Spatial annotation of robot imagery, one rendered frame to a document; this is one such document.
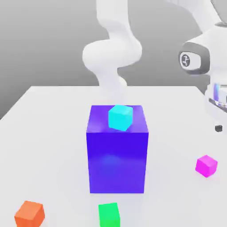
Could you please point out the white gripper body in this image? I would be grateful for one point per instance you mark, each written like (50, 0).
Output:
(215, 113)

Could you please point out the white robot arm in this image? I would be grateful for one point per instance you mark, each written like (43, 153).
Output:
(113, 53)

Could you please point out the small magenta cube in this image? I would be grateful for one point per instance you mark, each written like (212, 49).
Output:
(205, 165)

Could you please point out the small cyan cube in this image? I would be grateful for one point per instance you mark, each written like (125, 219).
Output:
(119, 118)

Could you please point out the small green cube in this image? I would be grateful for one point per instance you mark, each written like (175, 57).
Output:
(109, 215)

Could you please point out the small orange cube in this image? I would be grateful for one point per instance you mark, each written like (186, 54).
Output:
(29, 215)

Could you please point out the large blue box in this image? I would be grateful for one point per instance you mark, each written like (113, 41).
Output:
(117, 159)

